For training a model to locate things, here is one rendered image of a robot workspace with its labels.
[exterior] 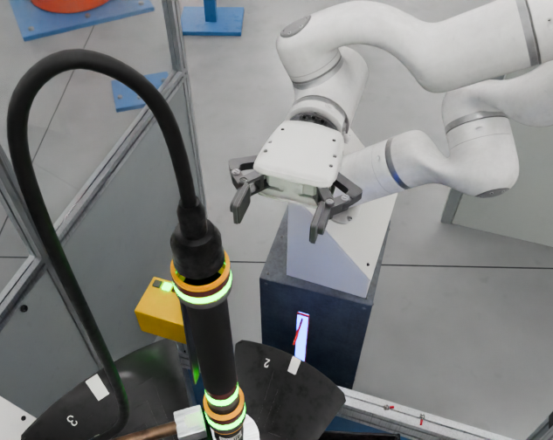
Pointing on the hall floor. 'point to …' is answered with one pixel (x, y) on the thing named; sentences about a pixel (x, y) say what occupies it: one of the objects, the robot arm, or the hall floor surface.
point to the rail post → (189, 388)
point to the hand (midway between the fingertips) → (276, 220)
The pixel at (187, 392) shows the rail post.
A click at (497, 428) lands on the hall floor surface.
